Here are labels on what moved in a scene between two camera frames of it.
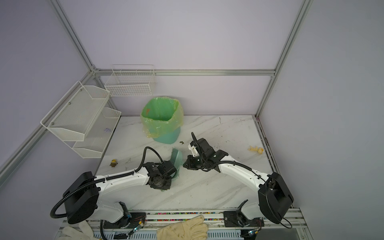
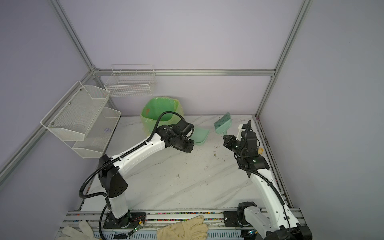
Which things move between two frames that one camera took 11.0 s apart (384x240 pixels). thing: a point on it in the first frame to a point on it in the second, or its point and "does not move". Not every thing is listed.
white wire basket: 131,80 does not move
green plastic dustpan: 175,176 to 199,135
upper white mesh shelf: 71,118 does not move
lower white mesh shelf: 98,136 does not move
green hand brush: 176,158 to 222,125
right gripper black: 190,165 to 227,142
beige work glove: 193,228 does not move
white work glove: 84,232 does not move
